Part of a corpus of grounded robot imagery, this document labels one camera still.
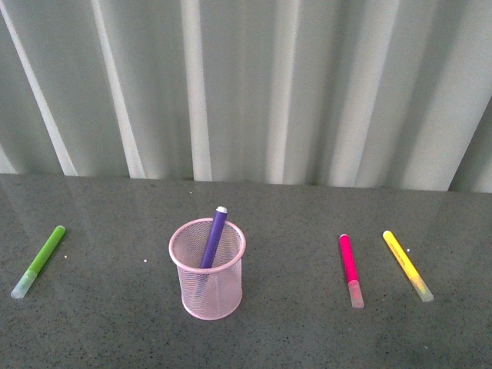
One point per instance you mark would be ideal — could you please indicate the green highlighter pen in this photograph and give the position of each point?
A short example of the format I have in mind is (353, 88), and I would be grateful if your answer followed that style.
(34, 269)

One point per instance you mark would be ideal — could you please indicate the pink mesh pen cup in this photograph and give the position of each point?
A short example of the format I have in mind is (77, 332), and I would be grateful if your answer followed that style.
(211, 293)

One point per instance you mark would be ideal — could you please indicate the yellow highlighter pen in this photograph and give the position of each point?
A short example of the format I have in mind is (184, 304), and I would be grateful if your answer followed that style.
(408, 268)

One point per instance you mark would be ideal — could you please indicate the pink highlighter pen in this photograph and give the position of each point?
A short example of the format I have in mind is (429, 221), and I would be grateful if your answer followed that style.
(353, 284)

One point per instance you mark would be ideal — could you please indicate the purple highlighter pen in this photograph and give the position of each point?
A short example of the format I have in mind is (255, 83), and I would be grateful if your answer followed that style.
(211, 247)

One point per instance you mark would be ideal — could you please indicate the white pleated curtain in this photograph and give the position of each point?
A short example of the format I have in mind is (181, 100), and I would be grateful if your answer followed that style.
(360, 94)

